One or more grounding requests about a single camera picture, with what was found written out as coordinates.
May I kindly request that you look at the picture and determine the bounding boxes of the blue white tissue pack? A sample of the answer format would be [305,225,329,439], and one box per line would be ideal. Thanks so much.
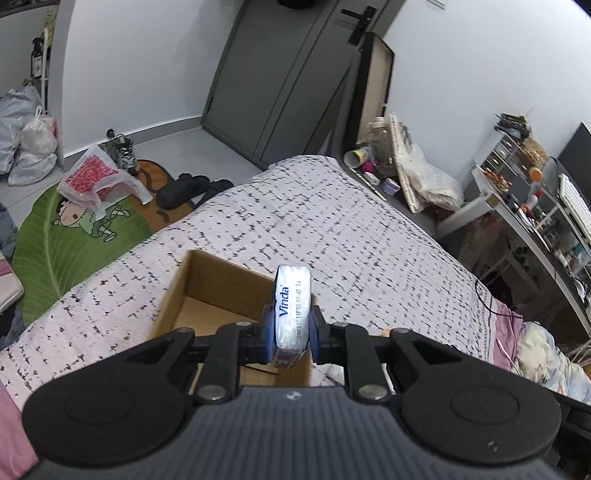
[273,265,312,369]

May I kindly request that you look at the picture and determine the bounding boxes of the brown cardboard box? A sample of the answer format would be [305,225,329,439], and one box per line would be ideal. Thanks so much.
[150,250,311,393]

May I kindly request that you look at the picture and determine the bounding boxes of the white black patterned blanket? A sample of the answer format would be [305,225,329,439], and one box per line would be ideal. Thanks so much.
[1,156,495,405]

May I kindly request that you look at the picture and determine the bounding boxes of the black shoes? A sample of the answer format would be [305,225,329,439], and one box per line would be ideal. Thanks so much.
[156,173,235,210]

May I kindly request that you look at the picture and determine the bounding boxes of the small purple box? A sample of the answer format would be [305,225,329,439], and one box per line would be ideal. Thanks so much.
[381,178,401,197]

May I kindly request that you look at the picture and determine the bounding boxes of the pink bed sheet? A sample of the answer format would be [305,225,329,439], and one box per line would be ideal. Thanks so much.
[490,299,524,371]

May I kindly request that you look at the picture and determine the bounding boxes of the white plastic bag pile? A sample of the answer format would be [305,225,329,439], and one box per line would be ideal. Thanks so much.
[386,112,465,214]

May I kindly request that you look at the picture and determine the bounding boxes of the paper cup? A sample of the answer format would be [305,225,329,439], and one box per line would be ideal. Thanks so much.
[344,145,374,169]

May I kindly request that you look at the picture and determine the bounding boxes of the cream pillow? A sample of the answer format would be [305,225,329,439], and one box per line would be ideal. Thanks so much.
[511,322,591,405]

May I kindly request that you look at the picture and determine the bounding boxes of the green cartoon floor mat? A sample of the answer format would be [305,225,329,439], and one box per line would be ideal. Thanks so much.
[12,186,193,325]

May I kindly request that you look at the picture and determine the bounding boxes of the red white plastic bag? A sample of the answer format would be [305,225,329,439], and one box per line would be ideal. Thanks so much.
[57,145,152,220]

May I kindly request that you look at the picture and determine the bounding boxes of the white desk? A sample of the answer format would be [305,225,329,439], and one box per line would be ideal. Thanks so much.
[436,129,590,331]

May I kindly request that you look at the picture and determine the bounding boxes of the grey door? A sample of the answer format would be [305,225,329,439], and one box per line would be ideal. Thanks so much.
[202,1,403,169]

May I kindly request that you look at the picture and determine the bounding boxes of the white keyboard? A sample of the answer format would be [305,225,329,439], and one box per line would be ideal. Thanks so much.
[558,173,591,239]

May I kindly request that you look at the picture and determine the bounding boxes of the white garbage bag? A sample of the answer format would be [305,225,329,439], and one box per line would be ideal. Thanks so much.
[8,107,58,186]

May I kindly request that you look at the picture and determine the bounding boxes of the black monitor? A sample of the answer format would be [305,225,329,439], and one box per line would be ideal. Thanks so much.
[558,123,591,200]

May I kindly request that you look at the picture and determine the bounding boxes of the grey garbage bag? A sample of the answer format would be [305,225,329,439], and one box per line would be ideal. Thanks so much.
[0,85,41,176]

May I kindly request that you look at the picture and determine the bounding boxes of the black cable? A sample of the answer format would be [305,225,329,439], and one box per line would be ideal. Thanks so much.
[474,276,525,319]

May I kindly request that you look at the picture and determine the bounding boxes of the sneakers by wall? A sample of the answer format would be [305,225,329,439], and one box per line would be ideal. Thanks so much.
[99,129,138,176]

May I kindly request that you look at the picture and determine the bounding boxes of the brown picture frame board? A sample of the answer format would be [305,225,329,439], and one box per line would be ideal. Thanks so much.
[329,32,394,163]

